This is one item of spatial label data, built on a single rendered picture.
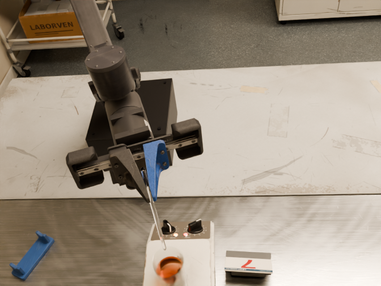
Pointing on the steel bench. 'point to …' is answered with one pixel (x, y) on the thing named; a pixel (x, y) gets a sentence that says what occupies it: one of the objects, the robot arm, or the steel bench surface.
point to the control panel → (181, 228)
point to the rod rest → (32, 256)
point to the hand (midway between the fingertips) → (145, 180)
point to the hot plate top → (198, 266)
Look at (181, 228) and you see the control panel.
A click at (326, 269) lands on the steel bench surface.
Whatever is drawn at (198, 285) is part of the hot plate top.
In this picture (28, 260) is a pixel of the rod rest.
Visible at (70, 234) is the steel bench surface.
